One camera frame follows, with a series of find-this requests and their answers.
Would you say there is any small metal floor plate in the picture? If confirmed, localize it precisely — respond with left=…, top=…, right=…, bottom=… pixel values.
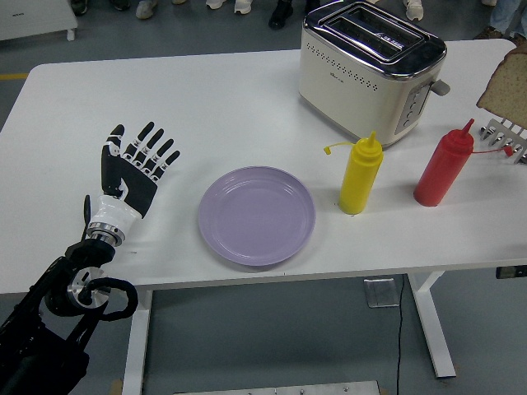
left=363, top=277, right=401, bottom=308

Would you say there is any black shoe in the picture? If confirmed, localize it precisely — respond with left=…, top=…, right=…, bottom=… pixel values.
left=268, top=0, right=294, bottom=30

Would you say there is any white table leg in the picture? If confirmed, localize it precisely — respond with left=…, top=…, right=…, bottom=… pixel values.
left=407, top=271, right=457, bottom=379
left=120, top=290, right=154, bottom=395

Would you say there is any black floor cable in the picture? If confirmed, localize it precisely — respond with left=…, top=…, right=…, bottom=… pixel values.
left=394, top=274, right=407, bottom=395

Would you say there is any metal toast rack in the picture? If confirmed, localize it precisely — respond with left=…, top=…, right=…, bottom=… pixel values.
left=478, top=118, right=527, bottom=165

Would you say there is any red squeeze bottle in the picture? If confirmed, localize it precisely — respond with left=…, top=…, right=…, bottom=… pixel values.
left=413, top=118, right=515, bottom=208

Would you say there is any person's leg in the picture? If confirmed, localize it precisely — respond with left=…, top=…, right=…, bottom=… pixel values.
left=489, top=0, right=527, bottom=38

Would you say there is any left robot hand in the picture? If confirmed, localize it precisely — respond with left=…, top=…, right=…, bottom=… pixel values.
left=87, top=121, right=181, bottom=230

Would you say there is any white cabinet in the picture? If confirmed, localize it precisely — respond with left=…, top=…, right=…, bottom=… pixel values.
left=0, top=0, right=78, bottom=42

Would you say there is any long metal base plate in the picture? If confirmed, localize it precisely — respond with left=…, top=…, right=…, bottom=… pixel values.
left=172, top=379, right=382, bottom=395

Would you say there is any black table control panel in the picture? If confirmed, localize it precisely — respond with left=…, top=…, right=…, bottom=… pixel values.
left=495, top=266, right=527, bottom=280

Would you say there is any brown bread slice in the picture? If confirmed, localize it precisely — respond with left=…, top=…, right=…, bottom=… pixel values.
left=476, top=44, right=527, bottom=128

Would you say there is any brown shoe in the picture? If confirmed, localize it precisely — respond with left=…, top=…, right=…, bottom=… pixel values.
left=473, top=26, right=508, bottom=41

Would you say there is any cream and chrome toaster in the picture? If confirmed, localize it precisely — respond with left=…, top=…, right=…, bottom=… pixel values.
left=297, top=1, right=450, bottom=150

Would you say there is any purple round plate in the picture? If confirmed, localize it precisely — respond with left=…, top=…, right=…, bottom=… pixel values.
left=198, top=165, right=317, bottom=267

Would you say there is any yellow squeeze bottle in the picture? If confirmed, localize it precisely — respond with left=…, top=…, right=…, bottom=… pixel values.
left=323, top=131, right=385, bottom=216

